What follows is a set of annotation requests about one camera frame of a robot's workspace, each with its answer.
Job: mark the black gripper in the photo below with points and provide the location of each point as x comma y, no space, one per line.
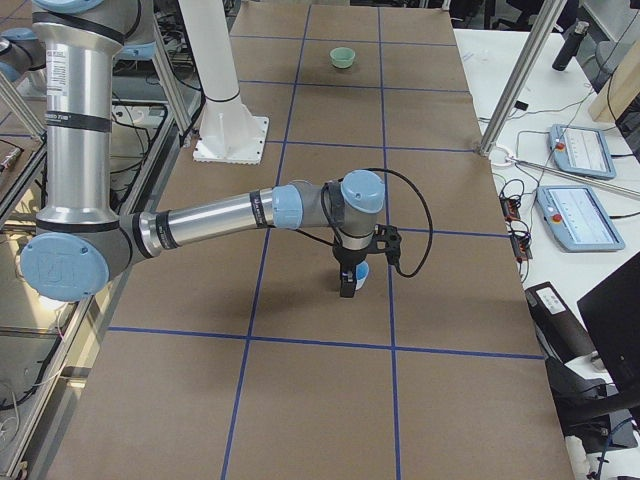
349,258

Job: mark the light blue paper cup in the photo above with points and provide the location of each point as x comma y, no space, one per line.
361,274

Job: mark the mint green ceramic bowl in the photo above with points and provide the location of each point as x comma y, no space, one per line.
342,57

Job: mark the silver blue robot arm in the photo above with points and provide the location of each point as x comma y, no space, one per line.
80,242

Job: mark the black water bottle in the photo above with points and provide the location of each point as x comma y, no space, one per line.
571,46

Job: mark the brown paper table cover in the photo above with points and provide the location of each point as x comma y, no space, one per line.
237,358

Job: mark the orange black electronics board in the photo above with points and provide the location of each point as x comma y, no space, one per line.
510,208

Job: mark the near blue teach pendant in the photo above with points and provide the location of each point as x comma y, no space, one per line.
577,220

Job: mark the blue teach pendant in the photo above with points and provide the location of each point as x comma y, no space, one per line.
577,220
581,151

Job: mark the black computer monitor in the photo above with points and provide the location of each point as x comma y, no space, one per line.
610,312

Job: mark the far blue teach pendant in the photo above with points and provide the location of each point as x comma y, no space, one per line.
581,151

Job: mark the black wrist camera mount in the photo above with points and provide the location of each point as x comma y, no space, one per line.
386,240

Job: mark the white pedestal column with base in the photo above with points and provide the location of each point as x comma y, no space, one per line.
228,132

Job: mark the aluminium frame post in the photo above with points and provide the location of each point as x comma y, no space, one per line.
535,41

